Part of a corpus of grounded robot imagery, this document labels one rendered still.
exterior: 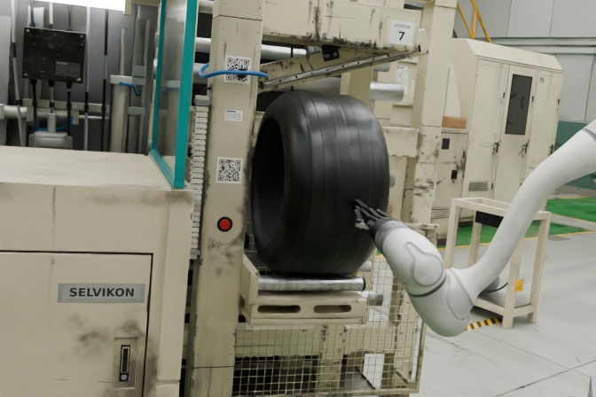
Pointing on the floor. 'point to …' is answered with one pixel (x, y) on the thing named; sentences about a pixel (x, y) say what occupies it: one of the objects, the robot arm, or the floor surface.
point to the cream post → (236, 205)
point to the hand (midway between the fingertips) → (360, 208)
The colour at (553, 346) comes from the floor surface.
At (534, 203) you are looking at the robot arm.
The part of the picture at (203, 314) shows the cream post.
